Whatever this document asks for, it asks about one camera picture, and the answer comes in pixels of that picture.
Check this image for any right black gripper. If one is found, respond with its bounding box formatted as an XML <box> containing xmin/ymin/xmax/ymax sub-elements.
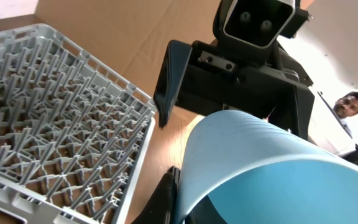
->
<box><xmin>153</xmin><ymin>40</ymin><xmax>314</xmax><ymax>140</ymax></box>

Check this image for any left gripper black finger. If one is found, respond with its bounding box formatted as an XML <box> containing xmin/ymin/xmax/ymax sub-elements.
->
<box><xmin>132</xmin><ymin>166</ymin><xmax>180</xmax><ymax>224</ymax></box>

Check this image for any light blue cup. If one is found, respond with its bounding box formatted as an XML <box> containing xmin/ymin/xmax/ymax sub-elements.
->
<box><xmin>174</xmin><ymin>110</ymin><xmax>358</xmax><ymax>224</ymax></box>

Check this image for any grey dishwasher rack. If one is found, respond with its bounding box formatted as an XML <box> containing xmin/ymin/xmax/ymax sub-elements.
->
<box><xmin>0</xmin><ymin>24</ymin><xmax>156</xmax><ymax>223</ymax></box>

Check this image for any man in background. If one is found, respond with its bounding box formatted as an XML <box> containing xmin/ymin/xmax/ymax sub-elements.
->
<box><xmin>333</xmin><ymin>91</ymin><xmax>358</xmax><ymax>138</ymax></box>

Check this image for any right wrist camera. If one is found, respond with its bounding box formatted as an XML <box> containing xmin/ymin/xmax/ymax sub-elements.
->
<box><xmin>213</xmin><ymin>0</ymin><xmax>311</xmax><ymax>49</ymax></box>

